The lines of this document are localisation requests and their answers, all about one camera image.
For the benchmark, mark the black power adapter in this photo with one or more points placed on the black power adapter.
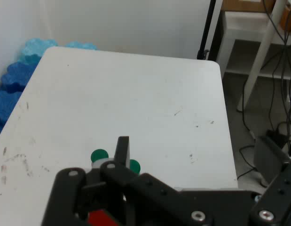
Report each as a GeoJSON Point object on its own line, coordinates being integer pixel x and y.
{"type": "Point", "coordinates": [277, 136]}

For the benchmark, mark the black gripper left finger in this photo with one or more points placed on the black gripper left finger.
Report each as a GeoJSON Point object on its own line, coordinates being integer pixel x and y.
{"type": "Point", "coordinates": [140, 186]}

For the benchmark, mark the orange-brown object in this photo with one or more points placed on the orange-brown object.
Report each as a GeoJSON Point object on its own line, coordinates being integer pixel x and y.
{"type": "Point", "coordinates": [288, 16]}

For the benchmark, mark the spice bottle, olive label picture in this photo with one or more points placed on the spice bottle, olive label picture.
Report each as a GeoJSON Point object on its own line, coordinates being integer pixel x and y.
{"type": "Point", "coordinates": [134, 166]}

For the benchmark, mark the spice bottle, brown label picture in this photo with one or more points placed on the spice bottle, brown label picture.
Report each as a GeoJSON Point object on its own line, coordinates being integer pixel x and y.
{"type": "Point", "coordinates": [99, 155]}

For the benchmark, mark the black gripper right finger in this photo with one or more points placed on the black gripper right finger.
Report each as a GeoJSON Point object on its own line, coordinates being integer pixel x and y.
{"type": "Point", "coordinates": [272, 160]}

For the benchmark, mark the cyan foam mat piece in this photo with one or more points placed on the cyan foam mat piece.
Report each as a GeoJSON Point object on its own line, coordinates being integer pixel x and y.
{"type": "Point", "coordinates": [37, 50]}
{"type": "Point", "coordinates": [80, 45]}

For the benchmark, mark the red bowl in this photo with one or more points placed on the red bowl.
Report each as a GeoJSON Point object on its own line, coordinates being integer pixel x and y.
{"type": "Point", "coordinates": [100, 217]}

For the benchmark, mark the dark blue foam mat piece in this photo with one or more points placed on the dark blue foam mat piece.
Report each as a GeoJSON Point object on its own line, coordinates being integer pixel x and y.
{"type": "Point", "coordinates": [5, 106]}
{"type": "Point", "coordinates": [16, 75]}

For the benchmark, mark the white shelf unit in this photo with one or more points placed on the white shelf unit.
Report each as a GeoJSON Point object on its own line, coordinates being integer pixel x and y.
{"type": "Point", "coordinates": [244, 21]}

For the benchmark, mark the black tripod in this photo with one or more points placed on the black tripod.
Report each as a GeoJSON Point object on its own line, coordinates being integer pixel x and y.
{"type": "Point", "coordinates": [206, 30]}

